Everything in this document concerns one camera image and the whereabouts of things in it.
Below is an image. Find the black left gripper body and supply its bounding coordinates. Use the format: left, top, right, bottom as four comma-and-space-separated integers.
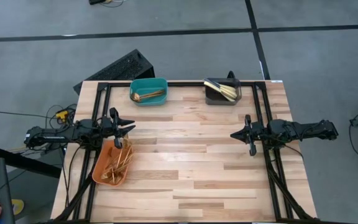
101, 107, 123, 149

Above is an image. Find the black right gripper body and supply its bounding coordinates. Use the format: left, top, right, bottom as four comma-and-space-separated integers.
243, 114, 270, 157

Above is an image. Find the orange plastic bin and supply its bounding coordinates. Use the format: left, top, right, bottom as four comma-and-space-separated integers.
91, 138, 133, 187

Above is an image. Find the dark grey plastic bin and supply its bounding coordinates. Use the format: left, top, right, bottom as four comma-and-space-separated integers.
204, 77, 242, 106

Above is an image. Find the teal plastic bin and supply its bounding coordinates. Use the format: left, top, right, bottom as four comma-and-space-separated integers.
129, 77, 168, 107

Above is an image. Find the black perforated box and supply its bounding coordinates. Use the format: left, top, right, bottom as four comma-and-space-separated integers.
73, 49, 155, 96

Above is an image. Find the black beam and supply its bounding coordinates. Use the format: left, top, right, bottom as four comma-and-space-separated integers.
0, 145, 62, 179

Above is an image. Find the yellow tape roll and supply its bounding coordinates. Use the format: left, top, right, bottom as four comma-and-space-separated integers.
11, 198, 25, 216

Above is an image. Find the yellow cable connector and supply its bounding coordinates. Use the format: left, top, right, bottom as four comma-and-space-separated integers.
56, 109, 70, 123

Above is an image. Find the looped black cable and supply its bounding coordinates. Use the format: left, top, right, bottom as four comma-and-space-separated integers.
44, 104, 78, 138

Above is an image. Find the black side bracket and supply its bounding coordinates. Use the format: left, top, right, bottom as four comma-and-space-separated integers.
44, 146, 67, 156

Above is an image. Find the black aluminium table frame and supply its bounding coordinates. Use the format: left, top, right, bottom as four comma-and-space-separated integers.
53, 81, 319, 224

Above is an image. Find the long black cable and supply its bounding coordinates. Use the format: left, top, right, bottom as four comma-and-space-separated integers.
0, 109, 58, 121

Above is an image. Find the yellow cable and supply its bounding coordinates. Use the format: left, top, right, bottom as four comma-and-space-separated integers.
7, 143, 30, 153

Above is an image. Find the thin floor cable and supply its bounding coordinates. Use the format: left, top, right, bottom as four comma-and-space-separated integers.
103, 0, 125, 8

